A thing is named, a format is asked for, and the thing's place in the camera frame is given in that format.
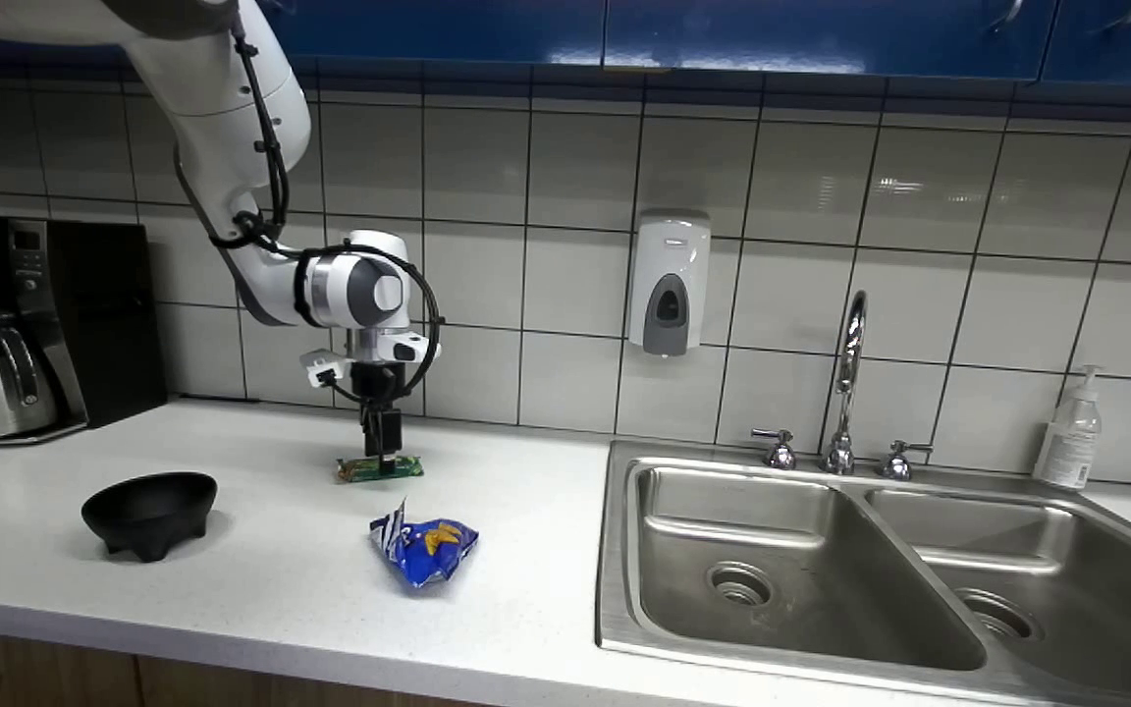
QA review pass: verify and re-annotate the chrome tap handle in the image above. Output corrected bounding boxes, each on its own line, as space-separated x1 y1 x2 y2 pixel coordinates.
878 436 933 483
746 429 804 474

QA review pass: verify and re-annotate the wooden drawer front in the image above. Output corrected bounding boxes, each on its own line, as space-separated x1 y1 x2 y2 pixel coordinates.
0 625 147 707

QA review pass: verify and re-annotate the blue cabinet door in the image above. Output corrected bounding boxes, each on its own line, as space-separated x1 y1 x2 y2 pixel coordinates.
830 0 1060 86
254 0 608 69
604 0 838 77
1051 0 1131 94

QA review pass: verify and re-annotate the black steel coffee maker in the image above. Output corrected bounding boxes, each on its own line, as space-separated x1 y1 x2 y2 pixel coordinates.
0 211 172 452

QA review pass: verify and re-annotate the blue chip packet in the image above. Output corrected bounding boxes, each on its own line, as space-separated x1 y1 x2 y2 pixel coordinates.
364 498 483 597

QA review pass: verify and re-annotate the white wall soap dispenser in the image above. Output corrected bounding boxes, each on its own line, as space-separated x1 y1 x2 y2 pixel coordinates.
623 211 714 363

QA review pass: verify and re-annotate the chrome gooseneck faucet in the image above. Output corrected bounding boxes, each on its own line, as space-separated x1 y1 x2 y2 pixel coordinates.
822 287 873 474

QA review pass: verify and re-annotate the black bowl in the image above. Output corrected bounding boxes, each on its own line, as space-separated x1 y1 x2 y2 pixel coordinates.
79 473 221 564

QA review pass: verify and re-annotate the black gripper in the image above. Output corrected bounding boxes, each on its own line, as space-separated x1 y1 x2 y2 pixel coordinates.
350 363 407 465

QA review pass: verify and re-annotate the clear pump soap bottle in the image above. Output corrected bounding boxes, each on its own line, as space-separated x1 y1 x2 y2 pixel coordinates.
1030 368 1108 495

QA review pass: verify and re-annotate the green packet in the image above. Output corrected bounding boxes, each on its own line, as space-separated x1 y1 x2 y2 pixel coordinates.
335 448 428 486

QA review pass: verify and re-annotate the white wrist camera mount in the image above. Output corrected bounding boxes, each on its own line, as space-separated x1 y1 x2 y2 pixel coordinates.
297 329 436 397

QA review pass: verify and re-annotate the stainless steel double sink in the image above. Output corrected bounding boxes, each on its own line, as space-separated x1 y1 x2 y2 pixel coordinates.
592 440 1131 707

